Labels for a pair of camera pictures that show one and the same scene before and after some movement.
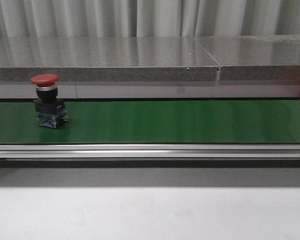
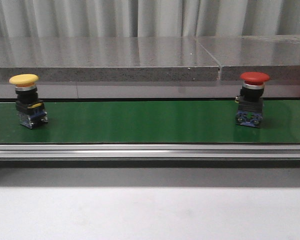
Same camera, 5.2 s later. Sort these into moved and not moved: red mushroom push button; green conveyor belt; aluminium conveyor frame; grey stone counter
Moved: red mushroom push button
Not moved: aluminium conveyor frame; green conveyor belt; grey stone counter
